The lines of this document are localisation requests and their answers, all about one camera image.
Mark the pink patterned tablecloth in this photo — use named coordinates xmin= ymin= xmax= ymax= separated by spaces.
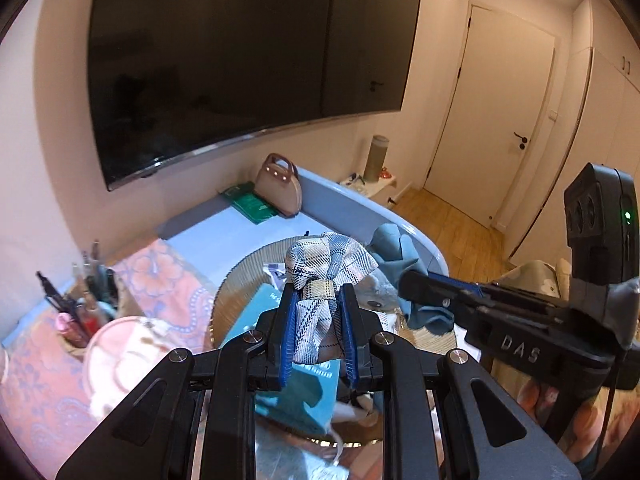
xmin=1 ymin=240 xmax=217 ymax=479

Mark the pink round container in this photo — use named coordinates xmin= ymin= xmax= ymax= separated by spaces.
xmin=82 ymin=316 xmax=175 ymax=422

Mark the teal blue cloth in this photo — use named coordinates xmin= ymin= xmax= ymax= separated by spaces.
xmin=367 ymin=223 xmax=454 ymax=336

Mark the gold wire basket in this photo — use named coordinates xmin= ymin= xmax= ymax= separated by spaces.
xmin=210 ymin=223 xmax=456 ymax=436

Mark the white door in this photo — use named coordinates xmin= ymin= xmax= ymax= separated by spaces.
xmin=425 ymin=6 xmax=555 ymax=226

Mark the wooden pen holder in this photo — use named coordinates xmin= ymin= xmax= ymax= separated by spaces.
xmin=36 ymin=240 xmax=120 ymax=348

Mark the green book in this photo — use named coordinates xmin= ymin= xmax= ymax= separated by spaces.
xmin=222 ymin=182 xmax=278 ymax=224

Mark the brown handbag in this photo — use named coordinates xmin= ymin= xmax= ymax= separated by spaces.
xmin=254 ymin=153 xmax=303 ymax=218

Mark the wall mounted television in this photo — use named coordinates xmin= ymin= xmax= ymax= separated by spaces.
xmin=87 ymin=0 xmax=421 ymax=190

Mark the person right hand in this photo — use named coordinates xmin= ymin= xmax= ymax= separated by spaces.
xmin=514 ymin=378 xmax=632 ymax=463

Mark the teal mask package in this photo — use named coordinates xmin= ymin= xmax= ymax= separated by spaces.
xmin=221 ymin=284 xmax=341 ymax=436

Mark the grey cylinder speaker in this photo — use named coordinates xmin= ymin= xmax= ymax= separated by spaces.
xmin=362 ymin=134 xmax=390 ymax=183

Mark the plaid bow tie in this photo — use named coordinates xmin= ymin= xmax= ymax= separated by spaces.
xmin=285 ymin=232 xmax=378 ymax=365

